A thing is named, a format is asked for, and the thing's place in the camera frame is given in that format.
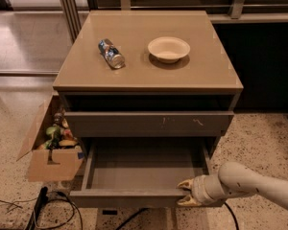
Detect black power strip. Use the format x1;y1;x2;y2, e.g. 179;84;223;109
24;187;48;230

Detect thick black cable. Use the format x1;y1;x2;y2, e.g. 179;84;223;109
114;201;240;230

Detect grey drawer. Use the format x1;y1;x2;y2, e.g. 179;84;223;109
65;111;234;137
68;141;227;209

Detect cardboard box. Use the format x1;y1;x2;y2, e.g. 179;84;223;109
17;95;84;182

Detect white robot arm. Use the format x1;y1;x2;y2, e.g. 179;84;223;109
178;162;288;211

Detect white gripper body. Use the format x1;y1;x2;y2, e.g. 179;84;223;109
191;174;226;205

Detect blue silver soda can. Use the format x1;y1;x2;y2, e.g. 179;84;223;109
98;38;125;69

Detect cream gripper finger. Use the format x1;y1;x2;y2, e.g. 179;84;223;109
177;195;202;207
177;179;194;191

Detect metal window frame railing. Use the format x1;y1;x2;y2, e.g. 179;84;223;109
56;0;288;43

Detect grey drawer cabinet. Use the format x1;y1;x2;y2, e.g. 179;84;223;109
52;10;244;151

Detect white paper bowl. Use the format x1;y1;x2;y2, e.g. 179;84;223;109
148;36;190;63

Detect black tape floor marker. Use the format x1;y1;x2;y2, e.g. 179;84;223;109
102;210;117;216

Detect grey top drawer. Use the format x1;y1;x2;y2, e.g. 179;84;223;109
65;111;234;137

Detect toy food items in box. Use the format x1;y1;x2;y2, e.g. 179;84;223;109
37;112;79;150

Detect thin black cable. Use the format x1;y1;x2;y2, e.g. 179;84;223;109
35;191;84;230

